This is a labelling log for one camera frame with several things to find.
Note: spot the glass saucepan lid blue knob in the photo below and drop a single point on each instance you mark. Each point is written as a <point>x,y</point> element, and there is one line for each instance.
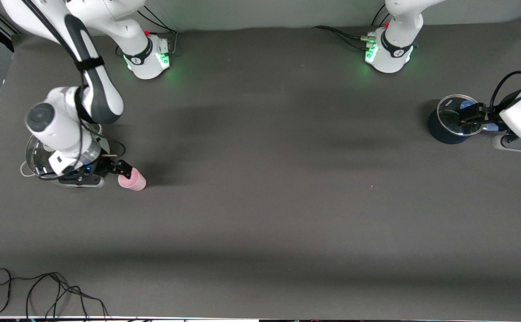
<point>450,116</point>

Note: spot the green cooking pot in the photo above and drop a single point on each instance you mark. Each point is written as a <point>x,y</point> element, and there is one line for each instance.
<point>104,145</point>

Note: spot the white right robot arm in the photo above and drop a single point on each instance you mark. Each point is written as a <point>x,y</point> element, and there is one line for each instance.
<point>99,98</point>

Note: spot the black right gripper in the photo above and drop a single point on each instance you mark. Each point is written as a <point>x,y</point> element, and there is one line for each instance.
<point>105,167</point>

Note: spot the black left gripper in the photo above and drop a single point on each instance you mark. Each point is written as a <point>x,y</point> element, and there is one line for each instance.
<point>485,117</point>

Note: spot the pink plastic cup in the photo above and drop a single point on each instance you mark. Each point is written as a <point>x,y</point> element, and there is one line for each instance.
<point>134,181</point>

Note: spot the dark blue saucepan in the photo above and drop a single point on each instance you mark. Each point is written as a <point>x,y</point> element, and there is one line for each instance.
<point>443,134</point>

